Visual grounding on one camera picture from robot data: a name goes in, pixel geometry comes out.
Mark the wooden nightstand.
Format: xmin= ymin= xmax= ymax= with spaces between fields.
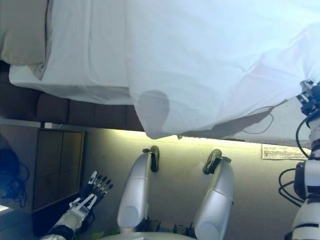
xmin=0 ymin=124 xmax=86 ymax=215

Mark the brown tufted bed frame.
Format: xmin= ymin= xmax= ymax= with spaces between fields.
xmin=0 ymin=60 xmax=146 ymax=133

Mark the left robot hand black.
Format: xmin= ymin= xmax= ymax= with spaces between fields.
xmin=79 ymin=170 xmax=115 ymax=202

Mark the grey robot torso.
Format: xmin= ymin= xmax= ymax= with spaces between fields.
xmin=99 ymin=229 xmax=201 ymax=240

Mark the right dark robot foot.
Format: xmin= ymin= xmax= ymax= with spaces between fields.
xmin=202 ymin=148 xmax=223 ymax=175

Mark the white printed mattress label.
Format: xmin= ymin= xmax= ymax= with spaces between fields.
xmin=260 ymin=143 xmax=313 ymax=161

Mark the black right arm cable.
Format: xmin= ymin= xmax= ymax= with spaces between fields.
xmin=278 ymin=116 xmax=316 ymax=208

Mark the dark robot foot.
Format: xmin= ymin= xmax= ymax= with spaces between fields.
xmin=149 ymin=145 xmax=161 ymax=173
xmin=202 ymin=148 xmax=223 ymax=175

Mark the left dark robot foot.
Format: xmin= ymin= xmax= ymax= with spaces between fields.
xmin=149 ymin=145 xmax=161 ymax=173

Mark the right robot hand black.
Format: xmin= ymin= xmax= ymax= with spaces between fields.
xmin=296 ymin=79 xmax=320 ymax=116

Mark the white duvet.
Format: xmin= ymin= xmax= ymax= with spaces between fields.
xmin=124 ymin=0 xmax=320 ymax=141

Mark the beige pillow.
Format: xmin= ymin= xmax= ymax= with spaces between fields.
xmin=0 ymin=0 xmax=53 ymax=81

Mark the mattress with white sheet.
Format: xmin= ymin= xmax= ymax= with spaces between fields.
xmin=8 ymin=0 xmax=320 ymax=149

